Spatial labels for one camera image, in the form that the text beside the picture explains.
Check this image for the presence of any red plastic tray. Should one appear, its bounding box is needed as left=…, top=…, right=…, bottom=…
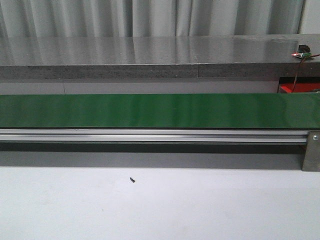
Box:
left=278, top=83, right=320, bottom=94

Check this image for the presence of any small green circuit board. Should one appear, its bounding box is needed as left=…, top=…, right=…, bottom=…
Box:
left=291, top=52, right=313, bottom=59

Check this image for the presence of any steel conveyor support bracket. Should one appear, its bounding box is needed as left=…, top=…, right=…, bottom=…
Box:
left=302, top=131, right=320, bottom=172

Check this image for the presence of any grey stone shelf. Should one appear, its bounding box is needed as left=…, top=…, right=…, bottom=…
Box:
left=0, top=34, right=320, bottom=80

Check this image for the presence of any green conveyor belt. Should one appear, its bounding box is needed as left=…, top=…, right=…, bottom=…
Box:
left=0, top=93, right=320, bottom=129

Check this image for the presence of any small black connector block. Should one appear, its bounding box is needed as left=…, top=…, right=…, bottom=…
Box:
left=298, top=44, right=311, bottom=53

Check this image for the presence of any red and black wire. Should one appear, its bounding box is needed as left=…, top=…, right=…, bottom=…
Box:
left=292, top=53, right=320, bottom=92

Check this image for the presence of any aluminium conveyor frame rail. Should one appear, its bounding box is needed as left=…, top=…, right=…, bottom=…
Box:
left=0, top=128, right=320, bottom=144

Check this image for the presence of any grey curtain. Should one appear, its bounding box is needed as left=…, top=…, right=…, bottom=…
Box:
left=0, top=0, right=320, bottom=38

